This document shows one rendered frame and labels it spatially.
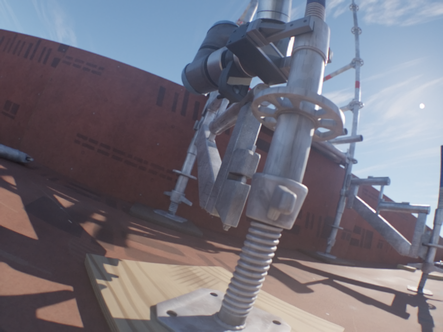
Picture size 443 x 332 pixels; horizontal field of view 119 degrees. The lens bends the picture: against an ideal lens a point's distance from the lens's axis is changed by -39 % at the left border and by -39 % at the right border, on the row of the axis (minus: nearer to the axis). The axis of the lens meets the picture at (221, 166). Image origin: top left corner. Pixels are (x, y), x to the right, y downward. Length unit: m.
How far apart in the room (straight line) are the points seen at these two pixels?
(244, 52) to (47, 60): 1.29
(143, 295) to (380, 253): 2.43
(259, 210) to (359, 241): 1.90
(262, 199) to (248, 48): 0.26
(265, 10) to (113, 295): 0.60
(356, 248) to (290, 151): 1.89
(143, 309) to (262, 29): 0.42
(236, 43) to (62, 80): 1.14
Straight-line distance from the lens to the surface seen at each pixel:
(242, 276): 0.24
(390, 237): 1.33
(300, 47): 0.33
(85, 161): 1.18
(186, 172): 1.00
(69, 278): 0.31
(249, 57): 0.40
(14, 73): 1.62
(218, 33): 0.58
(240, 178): 0.35
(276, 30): 0.36
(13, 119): 1.47
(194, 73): 0.50
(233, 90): 0.40
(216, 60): 0.44
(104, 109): 1.21
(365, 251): 2.25
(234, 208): 0.34
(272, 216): 0.21
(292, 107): 0.25
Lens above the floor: 0.17
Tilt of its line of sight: 9 degrees up
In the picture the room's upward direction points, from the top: 19 degrees clockwise
